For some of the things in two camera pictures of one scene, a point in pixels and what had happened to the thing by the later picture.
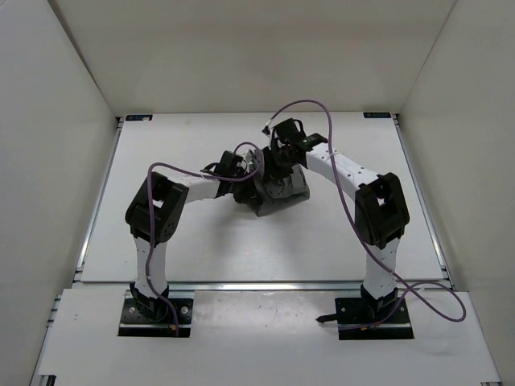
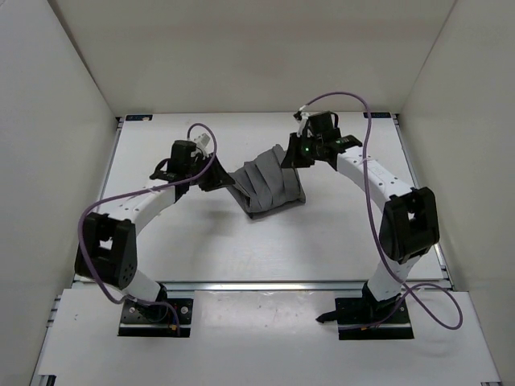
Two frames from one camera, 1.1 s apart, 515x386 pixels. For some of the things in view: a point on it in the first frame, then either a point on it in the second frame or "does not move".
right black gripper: x=268 y=153 → x=291 y=159
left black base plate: x=134 y=323 does not move
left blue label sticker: x=138 y=117 does not move
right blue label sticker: x=376 y=115 does not move
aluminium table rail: x=265 y=285 does not move
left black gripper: x=250 y=196 → x=222 y=178
